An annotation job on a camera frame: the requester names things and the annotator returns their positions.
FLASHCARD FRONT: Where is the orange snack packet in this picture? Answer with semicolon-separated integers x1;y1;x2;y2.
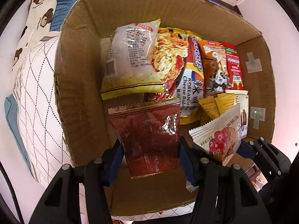
198;40;231;97

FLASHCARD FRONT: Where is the dark red sauce packet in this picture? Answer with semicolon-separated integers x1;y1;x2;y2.
108;98;180;178

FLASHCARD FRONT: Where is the bear print pillow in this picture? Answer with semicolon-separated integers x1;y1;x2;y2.
12;0;57;72

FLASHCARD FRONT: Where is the yellow Korean cheese noodle packet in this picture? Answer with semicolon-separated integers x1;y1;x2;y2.
145;27;205;125

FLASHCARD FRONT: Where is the white checked bed quilt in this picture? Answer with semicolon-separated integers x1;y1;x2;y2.
11;36;195;222

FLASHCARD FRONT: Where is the yellow small sachet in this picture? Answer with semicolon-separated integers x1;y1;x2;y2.
198;93;235;126

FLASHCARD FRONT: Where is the translucent yellow noodle packet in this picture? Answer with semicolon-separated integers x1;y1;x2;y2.
101;19;164;100

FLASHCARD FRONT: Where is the cranberry oat cookie packet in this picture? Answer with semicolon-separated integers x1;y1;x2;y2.
189;104;242;166

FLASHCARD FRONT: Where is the blue milk cardboard box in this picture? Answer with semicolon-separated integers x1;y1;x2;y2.
54;0;276;217

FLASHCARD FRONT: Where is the red green snack packet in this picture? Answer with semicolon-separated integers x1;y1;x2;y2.
221;42;244;90

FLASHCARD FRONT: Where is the white sunflower seed packet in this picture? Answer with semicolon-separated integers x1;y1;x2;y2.
226;90;249;139

